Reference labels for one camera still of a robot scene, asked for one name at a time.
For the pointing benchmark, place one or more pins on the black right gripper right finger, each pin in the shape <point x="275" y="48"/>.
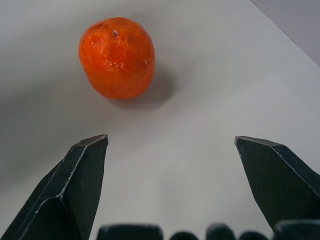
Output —
<point x="277" y="180"/>

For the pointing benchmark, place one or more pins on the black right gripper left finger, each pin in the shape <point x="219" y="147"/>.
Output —
<point x="70" y="190"/>

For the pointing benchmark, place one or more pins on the orange tangerine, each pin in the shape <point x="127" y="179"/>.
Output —
<point x="116" y="58"/>

